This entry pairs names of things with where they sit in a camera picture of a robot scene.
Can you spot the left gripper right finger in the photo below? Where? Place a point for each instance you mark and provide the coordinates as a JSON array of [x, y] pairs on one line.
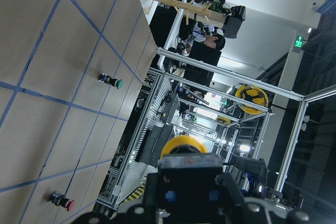
[[230, 194]]

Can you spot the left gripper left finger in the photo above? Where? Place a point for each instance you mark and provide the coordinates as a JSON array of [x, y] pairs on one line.
[[151, 193]]

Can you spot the red push button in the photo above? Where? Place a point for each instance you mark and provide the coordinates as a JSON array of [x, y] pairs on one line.
[[59, 199]]

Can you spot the green push button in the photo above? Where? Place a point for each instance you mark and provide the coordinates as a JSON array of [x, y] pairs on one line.
[[118, 83]]

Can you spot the yellow hard hat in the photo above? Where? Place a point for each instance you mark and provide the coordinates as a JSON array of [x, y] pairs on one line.
[[223, 120], [252, 94]]

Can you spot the seated person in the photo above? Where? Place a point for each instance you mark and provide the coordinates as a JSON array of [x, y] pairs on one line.
[[198, 32]]

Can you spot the green exit sign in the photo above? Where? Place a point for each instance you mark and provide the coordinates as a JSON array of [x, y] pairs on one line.
[[298, 42]]

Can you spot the wooden rack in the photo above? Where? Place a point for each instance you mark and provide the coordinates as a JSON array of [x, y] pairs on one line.
[[203, 14]]

